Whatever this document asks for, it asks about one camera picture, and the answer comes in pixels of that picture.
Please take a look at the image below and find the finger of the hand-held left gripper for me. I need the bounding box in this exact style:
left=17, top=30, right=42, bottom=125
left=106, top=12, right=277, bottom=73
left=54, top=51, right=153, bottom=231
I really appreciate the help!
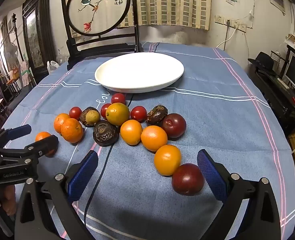
left=0, top=134, right=59, bottom=167
left=0, top=124, right=32, bottom=147

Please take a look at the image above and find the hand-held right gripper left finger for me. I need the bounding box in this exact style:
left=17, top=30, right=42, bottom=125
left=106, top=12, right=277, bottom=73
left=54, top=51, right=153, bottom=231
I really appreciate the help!
left=14, top=150, right=99, bottom=240

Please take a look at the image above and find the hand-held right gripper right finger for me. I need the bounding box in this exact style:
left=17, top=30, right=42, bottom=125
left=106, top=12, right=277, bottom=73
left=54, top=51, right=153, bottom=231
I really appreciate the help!
left=197, top=149, right=282, bottom=240

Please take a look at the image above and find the small orange mandarin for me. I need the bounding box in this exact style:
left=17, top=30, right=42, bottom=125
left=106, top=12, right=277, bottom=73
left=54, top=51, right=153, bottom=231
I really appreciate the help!
left=35, top=131, right=56, bottom=157
left=61, top=118, right=84, bottom=144
left=53, top=113, right=71, bottom=134

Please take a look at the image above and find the dark red plum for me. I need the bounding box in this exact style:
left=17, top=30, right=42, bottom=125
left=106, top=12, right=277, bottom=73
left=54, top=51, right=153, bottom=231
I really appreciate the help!
left=162, top=113, right=187, bottom=138
left=172, top=163, right=205, bottom=196

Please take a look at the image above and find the red cherry tomato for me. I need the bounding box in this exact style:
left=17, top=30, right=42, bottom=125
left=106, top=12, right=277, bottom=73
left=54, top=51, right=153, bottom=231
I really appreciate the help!
left=130, top=106, right=147, bottom=122
left=111, top=93, right=126, bottom=105
left=69, top=107, right=82, bottom=121
left=100, top=103, right=112, bottom=118

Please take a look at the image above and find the dark brown water chestnut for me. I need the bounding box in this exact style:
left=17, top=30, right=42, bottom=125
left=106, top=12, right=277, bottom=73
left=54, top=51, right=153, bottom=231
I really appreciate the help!
left=145, top=105, right=168, bottom=125
left=93, top=120, right=119, bottom=146
left=79, top=107, right=99, bottom=127

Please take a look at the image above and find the smooth orange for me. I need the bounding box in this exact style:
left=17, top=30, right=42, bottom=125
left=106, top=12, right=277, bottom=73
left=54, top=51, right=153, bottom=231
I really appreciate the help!
left=154, top=144, right=182, bottom=176
left=120, top=119, right=143, bottom=146
left=141, top=125, right=168, bottom=152

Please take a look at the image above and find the white round plate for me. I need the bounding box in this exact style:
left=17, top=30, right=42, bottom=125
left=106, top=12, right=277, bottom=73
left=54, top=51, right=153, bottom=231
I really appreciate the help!
left=94, top=52, right=185, bottom=94

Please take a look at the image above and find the small yellow round fruit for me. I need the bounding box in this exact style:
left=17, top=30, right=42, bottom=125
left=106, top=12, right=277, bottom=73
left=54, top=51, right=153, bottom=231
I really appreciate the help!
left=85, top=110, right=100, bottom=125

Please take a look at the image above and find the blue striped tablecloth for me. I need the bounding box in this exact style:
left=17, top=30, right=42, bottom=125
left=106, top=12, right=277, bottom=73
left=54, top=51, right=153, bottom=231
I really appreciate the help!
left=1, top=41, right=295, bottom=240

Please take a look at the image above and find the large yellow-green citrus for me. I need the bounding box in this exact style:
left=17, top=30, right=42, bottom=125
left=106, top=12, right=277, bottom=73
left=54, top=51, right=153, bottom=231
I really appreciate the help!
left=105, top=102, right=130, bottom=126

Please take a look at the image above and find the white plastic bag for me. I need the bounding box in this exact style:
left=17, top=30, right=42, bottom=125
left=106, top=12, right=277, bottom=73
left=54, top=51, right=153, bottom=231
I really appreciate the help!
left=47, top=60, right=61, bottom=75

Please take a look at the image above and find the black framed painting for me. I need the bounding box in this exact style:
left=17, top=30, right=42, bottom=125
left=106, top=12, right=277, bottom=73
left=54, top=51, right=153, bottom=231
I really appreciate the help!
left=22, top=0, right=56, bottom=77

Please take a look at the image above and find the black chair embroidered round back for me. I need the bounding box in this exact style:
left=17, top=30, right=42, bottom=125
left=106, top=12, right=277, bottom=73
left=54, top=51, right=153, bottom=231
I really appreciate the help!
left=60, top=0, right=144, bottom=71

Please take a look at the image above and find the black desk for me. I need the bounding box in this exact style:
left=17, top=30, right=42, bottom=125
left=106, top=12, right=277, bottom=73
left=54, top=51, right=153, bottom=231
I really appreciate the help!
left=249, top=65, right=295, bottom=135

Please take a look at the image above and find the black hat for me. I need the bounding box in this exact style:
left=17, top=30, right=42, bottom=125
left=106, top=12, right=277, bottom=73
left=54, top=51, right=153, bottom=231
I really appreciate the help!
left=248, top=52, right=278, bottom=75

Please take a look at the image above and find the beige checked curtain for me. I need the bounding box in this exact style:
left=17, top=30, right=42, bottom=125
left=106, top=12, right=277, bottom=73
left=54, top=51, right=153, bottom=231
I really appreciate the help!
left=62, top=0, right=212, bottom=32

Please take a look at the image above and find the black cable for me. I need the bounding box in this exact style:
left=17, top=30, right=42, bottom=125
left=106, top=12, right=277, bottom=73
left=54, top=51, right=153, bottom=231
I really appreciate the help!
left=84, top=93, right=135, bottom=233

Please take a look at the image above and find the white power cable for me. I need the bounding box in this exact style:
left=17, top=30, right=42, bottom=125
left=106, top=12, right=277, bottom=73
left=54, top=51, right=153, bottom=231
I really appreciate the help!
left=216, top=26, right=238, bottom=49

